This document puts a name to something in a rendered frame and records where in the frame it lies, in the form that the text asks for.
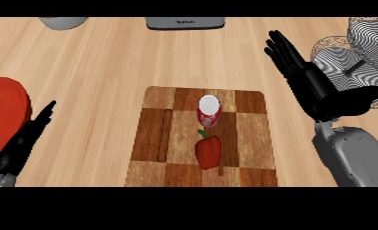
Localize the wire tiered basket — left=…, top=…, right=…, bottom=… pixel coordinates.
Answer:
left=309, top=17, right=378, bottom=110

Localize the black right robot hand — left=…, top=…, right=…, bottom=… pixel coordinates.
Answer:
left=263, top=29, right=378, bottom=123

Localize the dark grey appliance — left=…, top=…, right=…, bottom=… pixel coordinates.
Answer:
left=145, top=17, right=228, bottom=31

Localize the pale grey round appliance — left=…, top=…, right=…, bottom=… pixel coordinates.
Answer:
left=37, top=17, right=90, bottom=31

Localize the red can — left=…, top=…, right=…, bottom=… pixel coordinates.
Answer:
left=197, top=94, right=223, bottom=128

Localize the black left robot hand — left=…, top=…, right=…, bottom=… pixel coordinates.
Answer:
left=0, top=99, right=58, bottom=177

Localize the red bell pepper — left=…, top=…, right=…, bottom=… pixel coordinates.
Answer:
left=194, top=128, right=225, bottom=171

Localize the red round plate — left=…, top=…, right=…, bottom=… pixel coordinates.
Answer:
left=0, top=76, right=34, bottom=152

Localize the checkered wooden cutting board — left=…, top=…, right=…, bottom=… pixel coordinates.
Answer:
left=123, top=85, right=281, bottom=188

